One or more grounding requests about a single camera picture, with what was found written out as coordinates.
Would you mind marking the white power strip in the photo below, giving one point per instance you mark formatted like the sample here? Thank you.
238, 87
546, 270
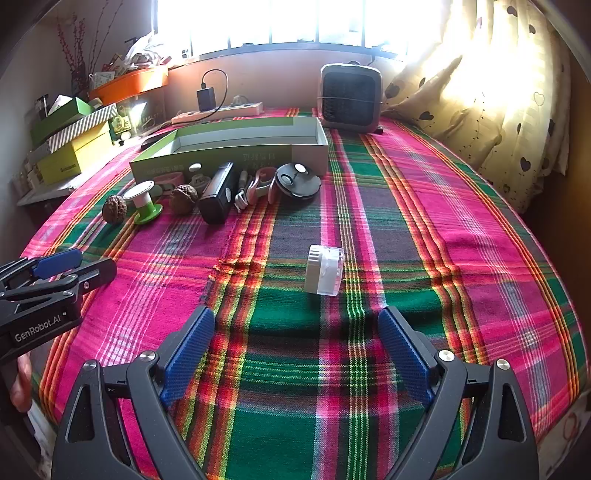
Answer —
221, 113

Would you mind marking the pink holder with mint insert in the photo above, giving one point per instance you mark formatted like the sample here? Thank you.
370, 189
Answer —
265, 177

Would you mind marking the black round lid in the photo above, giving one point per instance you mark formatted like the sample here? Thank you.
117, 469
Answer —
298, 182

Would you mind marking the cream heart print curtain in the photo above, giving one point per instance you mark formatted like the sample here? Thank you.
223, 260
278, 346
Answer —
498, 101

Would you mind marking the black smartphone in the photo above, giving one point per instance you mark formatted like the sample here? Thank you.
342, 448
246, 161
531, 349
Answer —
148, 141

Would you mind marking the yellow box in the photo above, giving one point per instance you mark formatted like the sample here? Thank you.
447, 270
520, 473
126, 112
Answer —
69, 161

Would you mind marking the dried red branches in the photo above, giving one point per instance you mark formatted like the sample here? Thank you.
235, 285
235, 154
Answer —
81, 50

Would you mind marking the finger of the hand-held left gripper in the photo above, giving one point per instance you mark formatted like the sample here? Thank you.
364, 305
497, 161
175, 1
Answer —
92, 274
57, 262

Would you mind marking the white ribbed plastic cap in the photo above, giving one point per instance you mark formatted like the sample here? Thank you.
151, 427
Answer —
324, 269

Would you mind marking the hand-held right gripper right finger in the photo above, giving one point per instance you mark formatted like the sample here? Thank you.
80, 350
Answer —
401, 350

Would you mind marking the black charger adapter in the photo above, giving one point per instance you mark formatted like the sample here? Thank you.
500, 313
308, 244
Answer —
207, 99

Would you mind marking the grey portable heater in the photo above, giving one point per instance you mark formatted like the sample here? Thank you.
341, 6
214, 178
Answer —
351, 97

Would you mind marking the orange tray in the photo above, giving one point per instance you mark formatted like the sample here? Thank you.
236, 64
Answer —
134, 83

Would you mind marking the green cardboard box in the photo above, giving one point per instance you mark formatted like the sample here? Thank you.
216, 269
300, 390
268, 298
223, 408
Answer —
231, 154

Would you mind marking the pink and green clip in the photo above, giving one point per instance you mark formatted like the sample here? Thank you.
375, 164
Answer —
168, 177

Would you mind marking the brown walnut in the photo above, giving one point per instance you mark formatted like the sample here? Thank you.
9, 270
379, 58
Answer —
183, 199
114, 210

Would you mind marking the white plug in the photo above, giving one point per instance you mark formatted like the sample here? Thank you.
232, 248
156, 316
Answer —
240, 101

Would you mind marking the white knob stand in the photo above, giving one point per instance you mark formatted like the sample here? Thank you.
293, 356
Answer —
199, 180

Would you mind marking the black rectangular device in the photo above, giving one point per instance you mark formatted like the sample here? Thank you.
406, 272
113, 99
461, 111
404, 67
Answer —
216, 196

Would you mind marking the green and white spool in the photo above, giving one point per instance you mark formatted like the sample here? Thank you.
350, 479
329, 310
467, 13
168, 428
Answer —
144, 203

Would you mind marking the person's left hand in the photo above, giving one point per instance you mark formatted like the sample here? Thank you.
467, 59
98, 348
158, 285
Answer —
21, 383

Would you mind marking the green box lid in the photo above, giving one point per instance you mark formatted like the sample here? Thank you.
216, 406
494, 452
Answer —
60, 117

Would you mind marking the clear plastic organizer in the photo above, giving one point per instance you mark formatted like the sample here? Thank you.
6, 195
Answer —
147, 110

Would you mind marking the white plastic bag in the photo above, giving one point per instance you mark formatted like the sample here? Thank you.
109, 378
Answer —
141, 46

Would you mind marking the plaid blanket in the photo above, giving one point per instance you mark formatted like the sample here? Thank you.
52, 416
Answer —
415, 240

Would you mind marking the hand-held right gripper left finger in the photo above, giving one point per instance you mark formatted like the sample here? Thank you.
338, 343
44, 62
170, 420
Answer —
189, 355

